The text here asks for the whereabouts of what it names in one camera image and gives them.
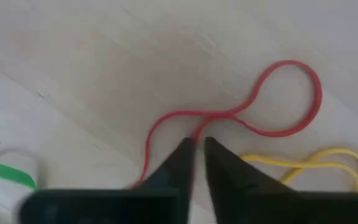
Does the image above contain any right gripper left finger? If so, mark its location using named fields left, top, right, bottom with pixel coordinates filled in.
left=19, top=138, right=195, bottom=224

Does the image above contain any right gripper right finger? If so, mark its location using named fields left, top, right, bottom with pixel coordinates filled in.
left=204, top=136, right=358, bottom=224

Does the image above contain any yellow rubber band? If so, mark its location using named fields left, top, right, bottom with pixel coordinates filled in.
left=239, top=147, right=358, bottom=193

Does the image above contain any red rubber band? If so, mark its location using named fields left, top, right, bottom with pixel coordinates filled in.
left=130, top=60, right=323, bottom=191

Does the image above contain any green rubber band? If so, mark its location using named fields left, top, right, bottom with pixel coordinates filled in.
left=0, top=160, right=37, bottom=190

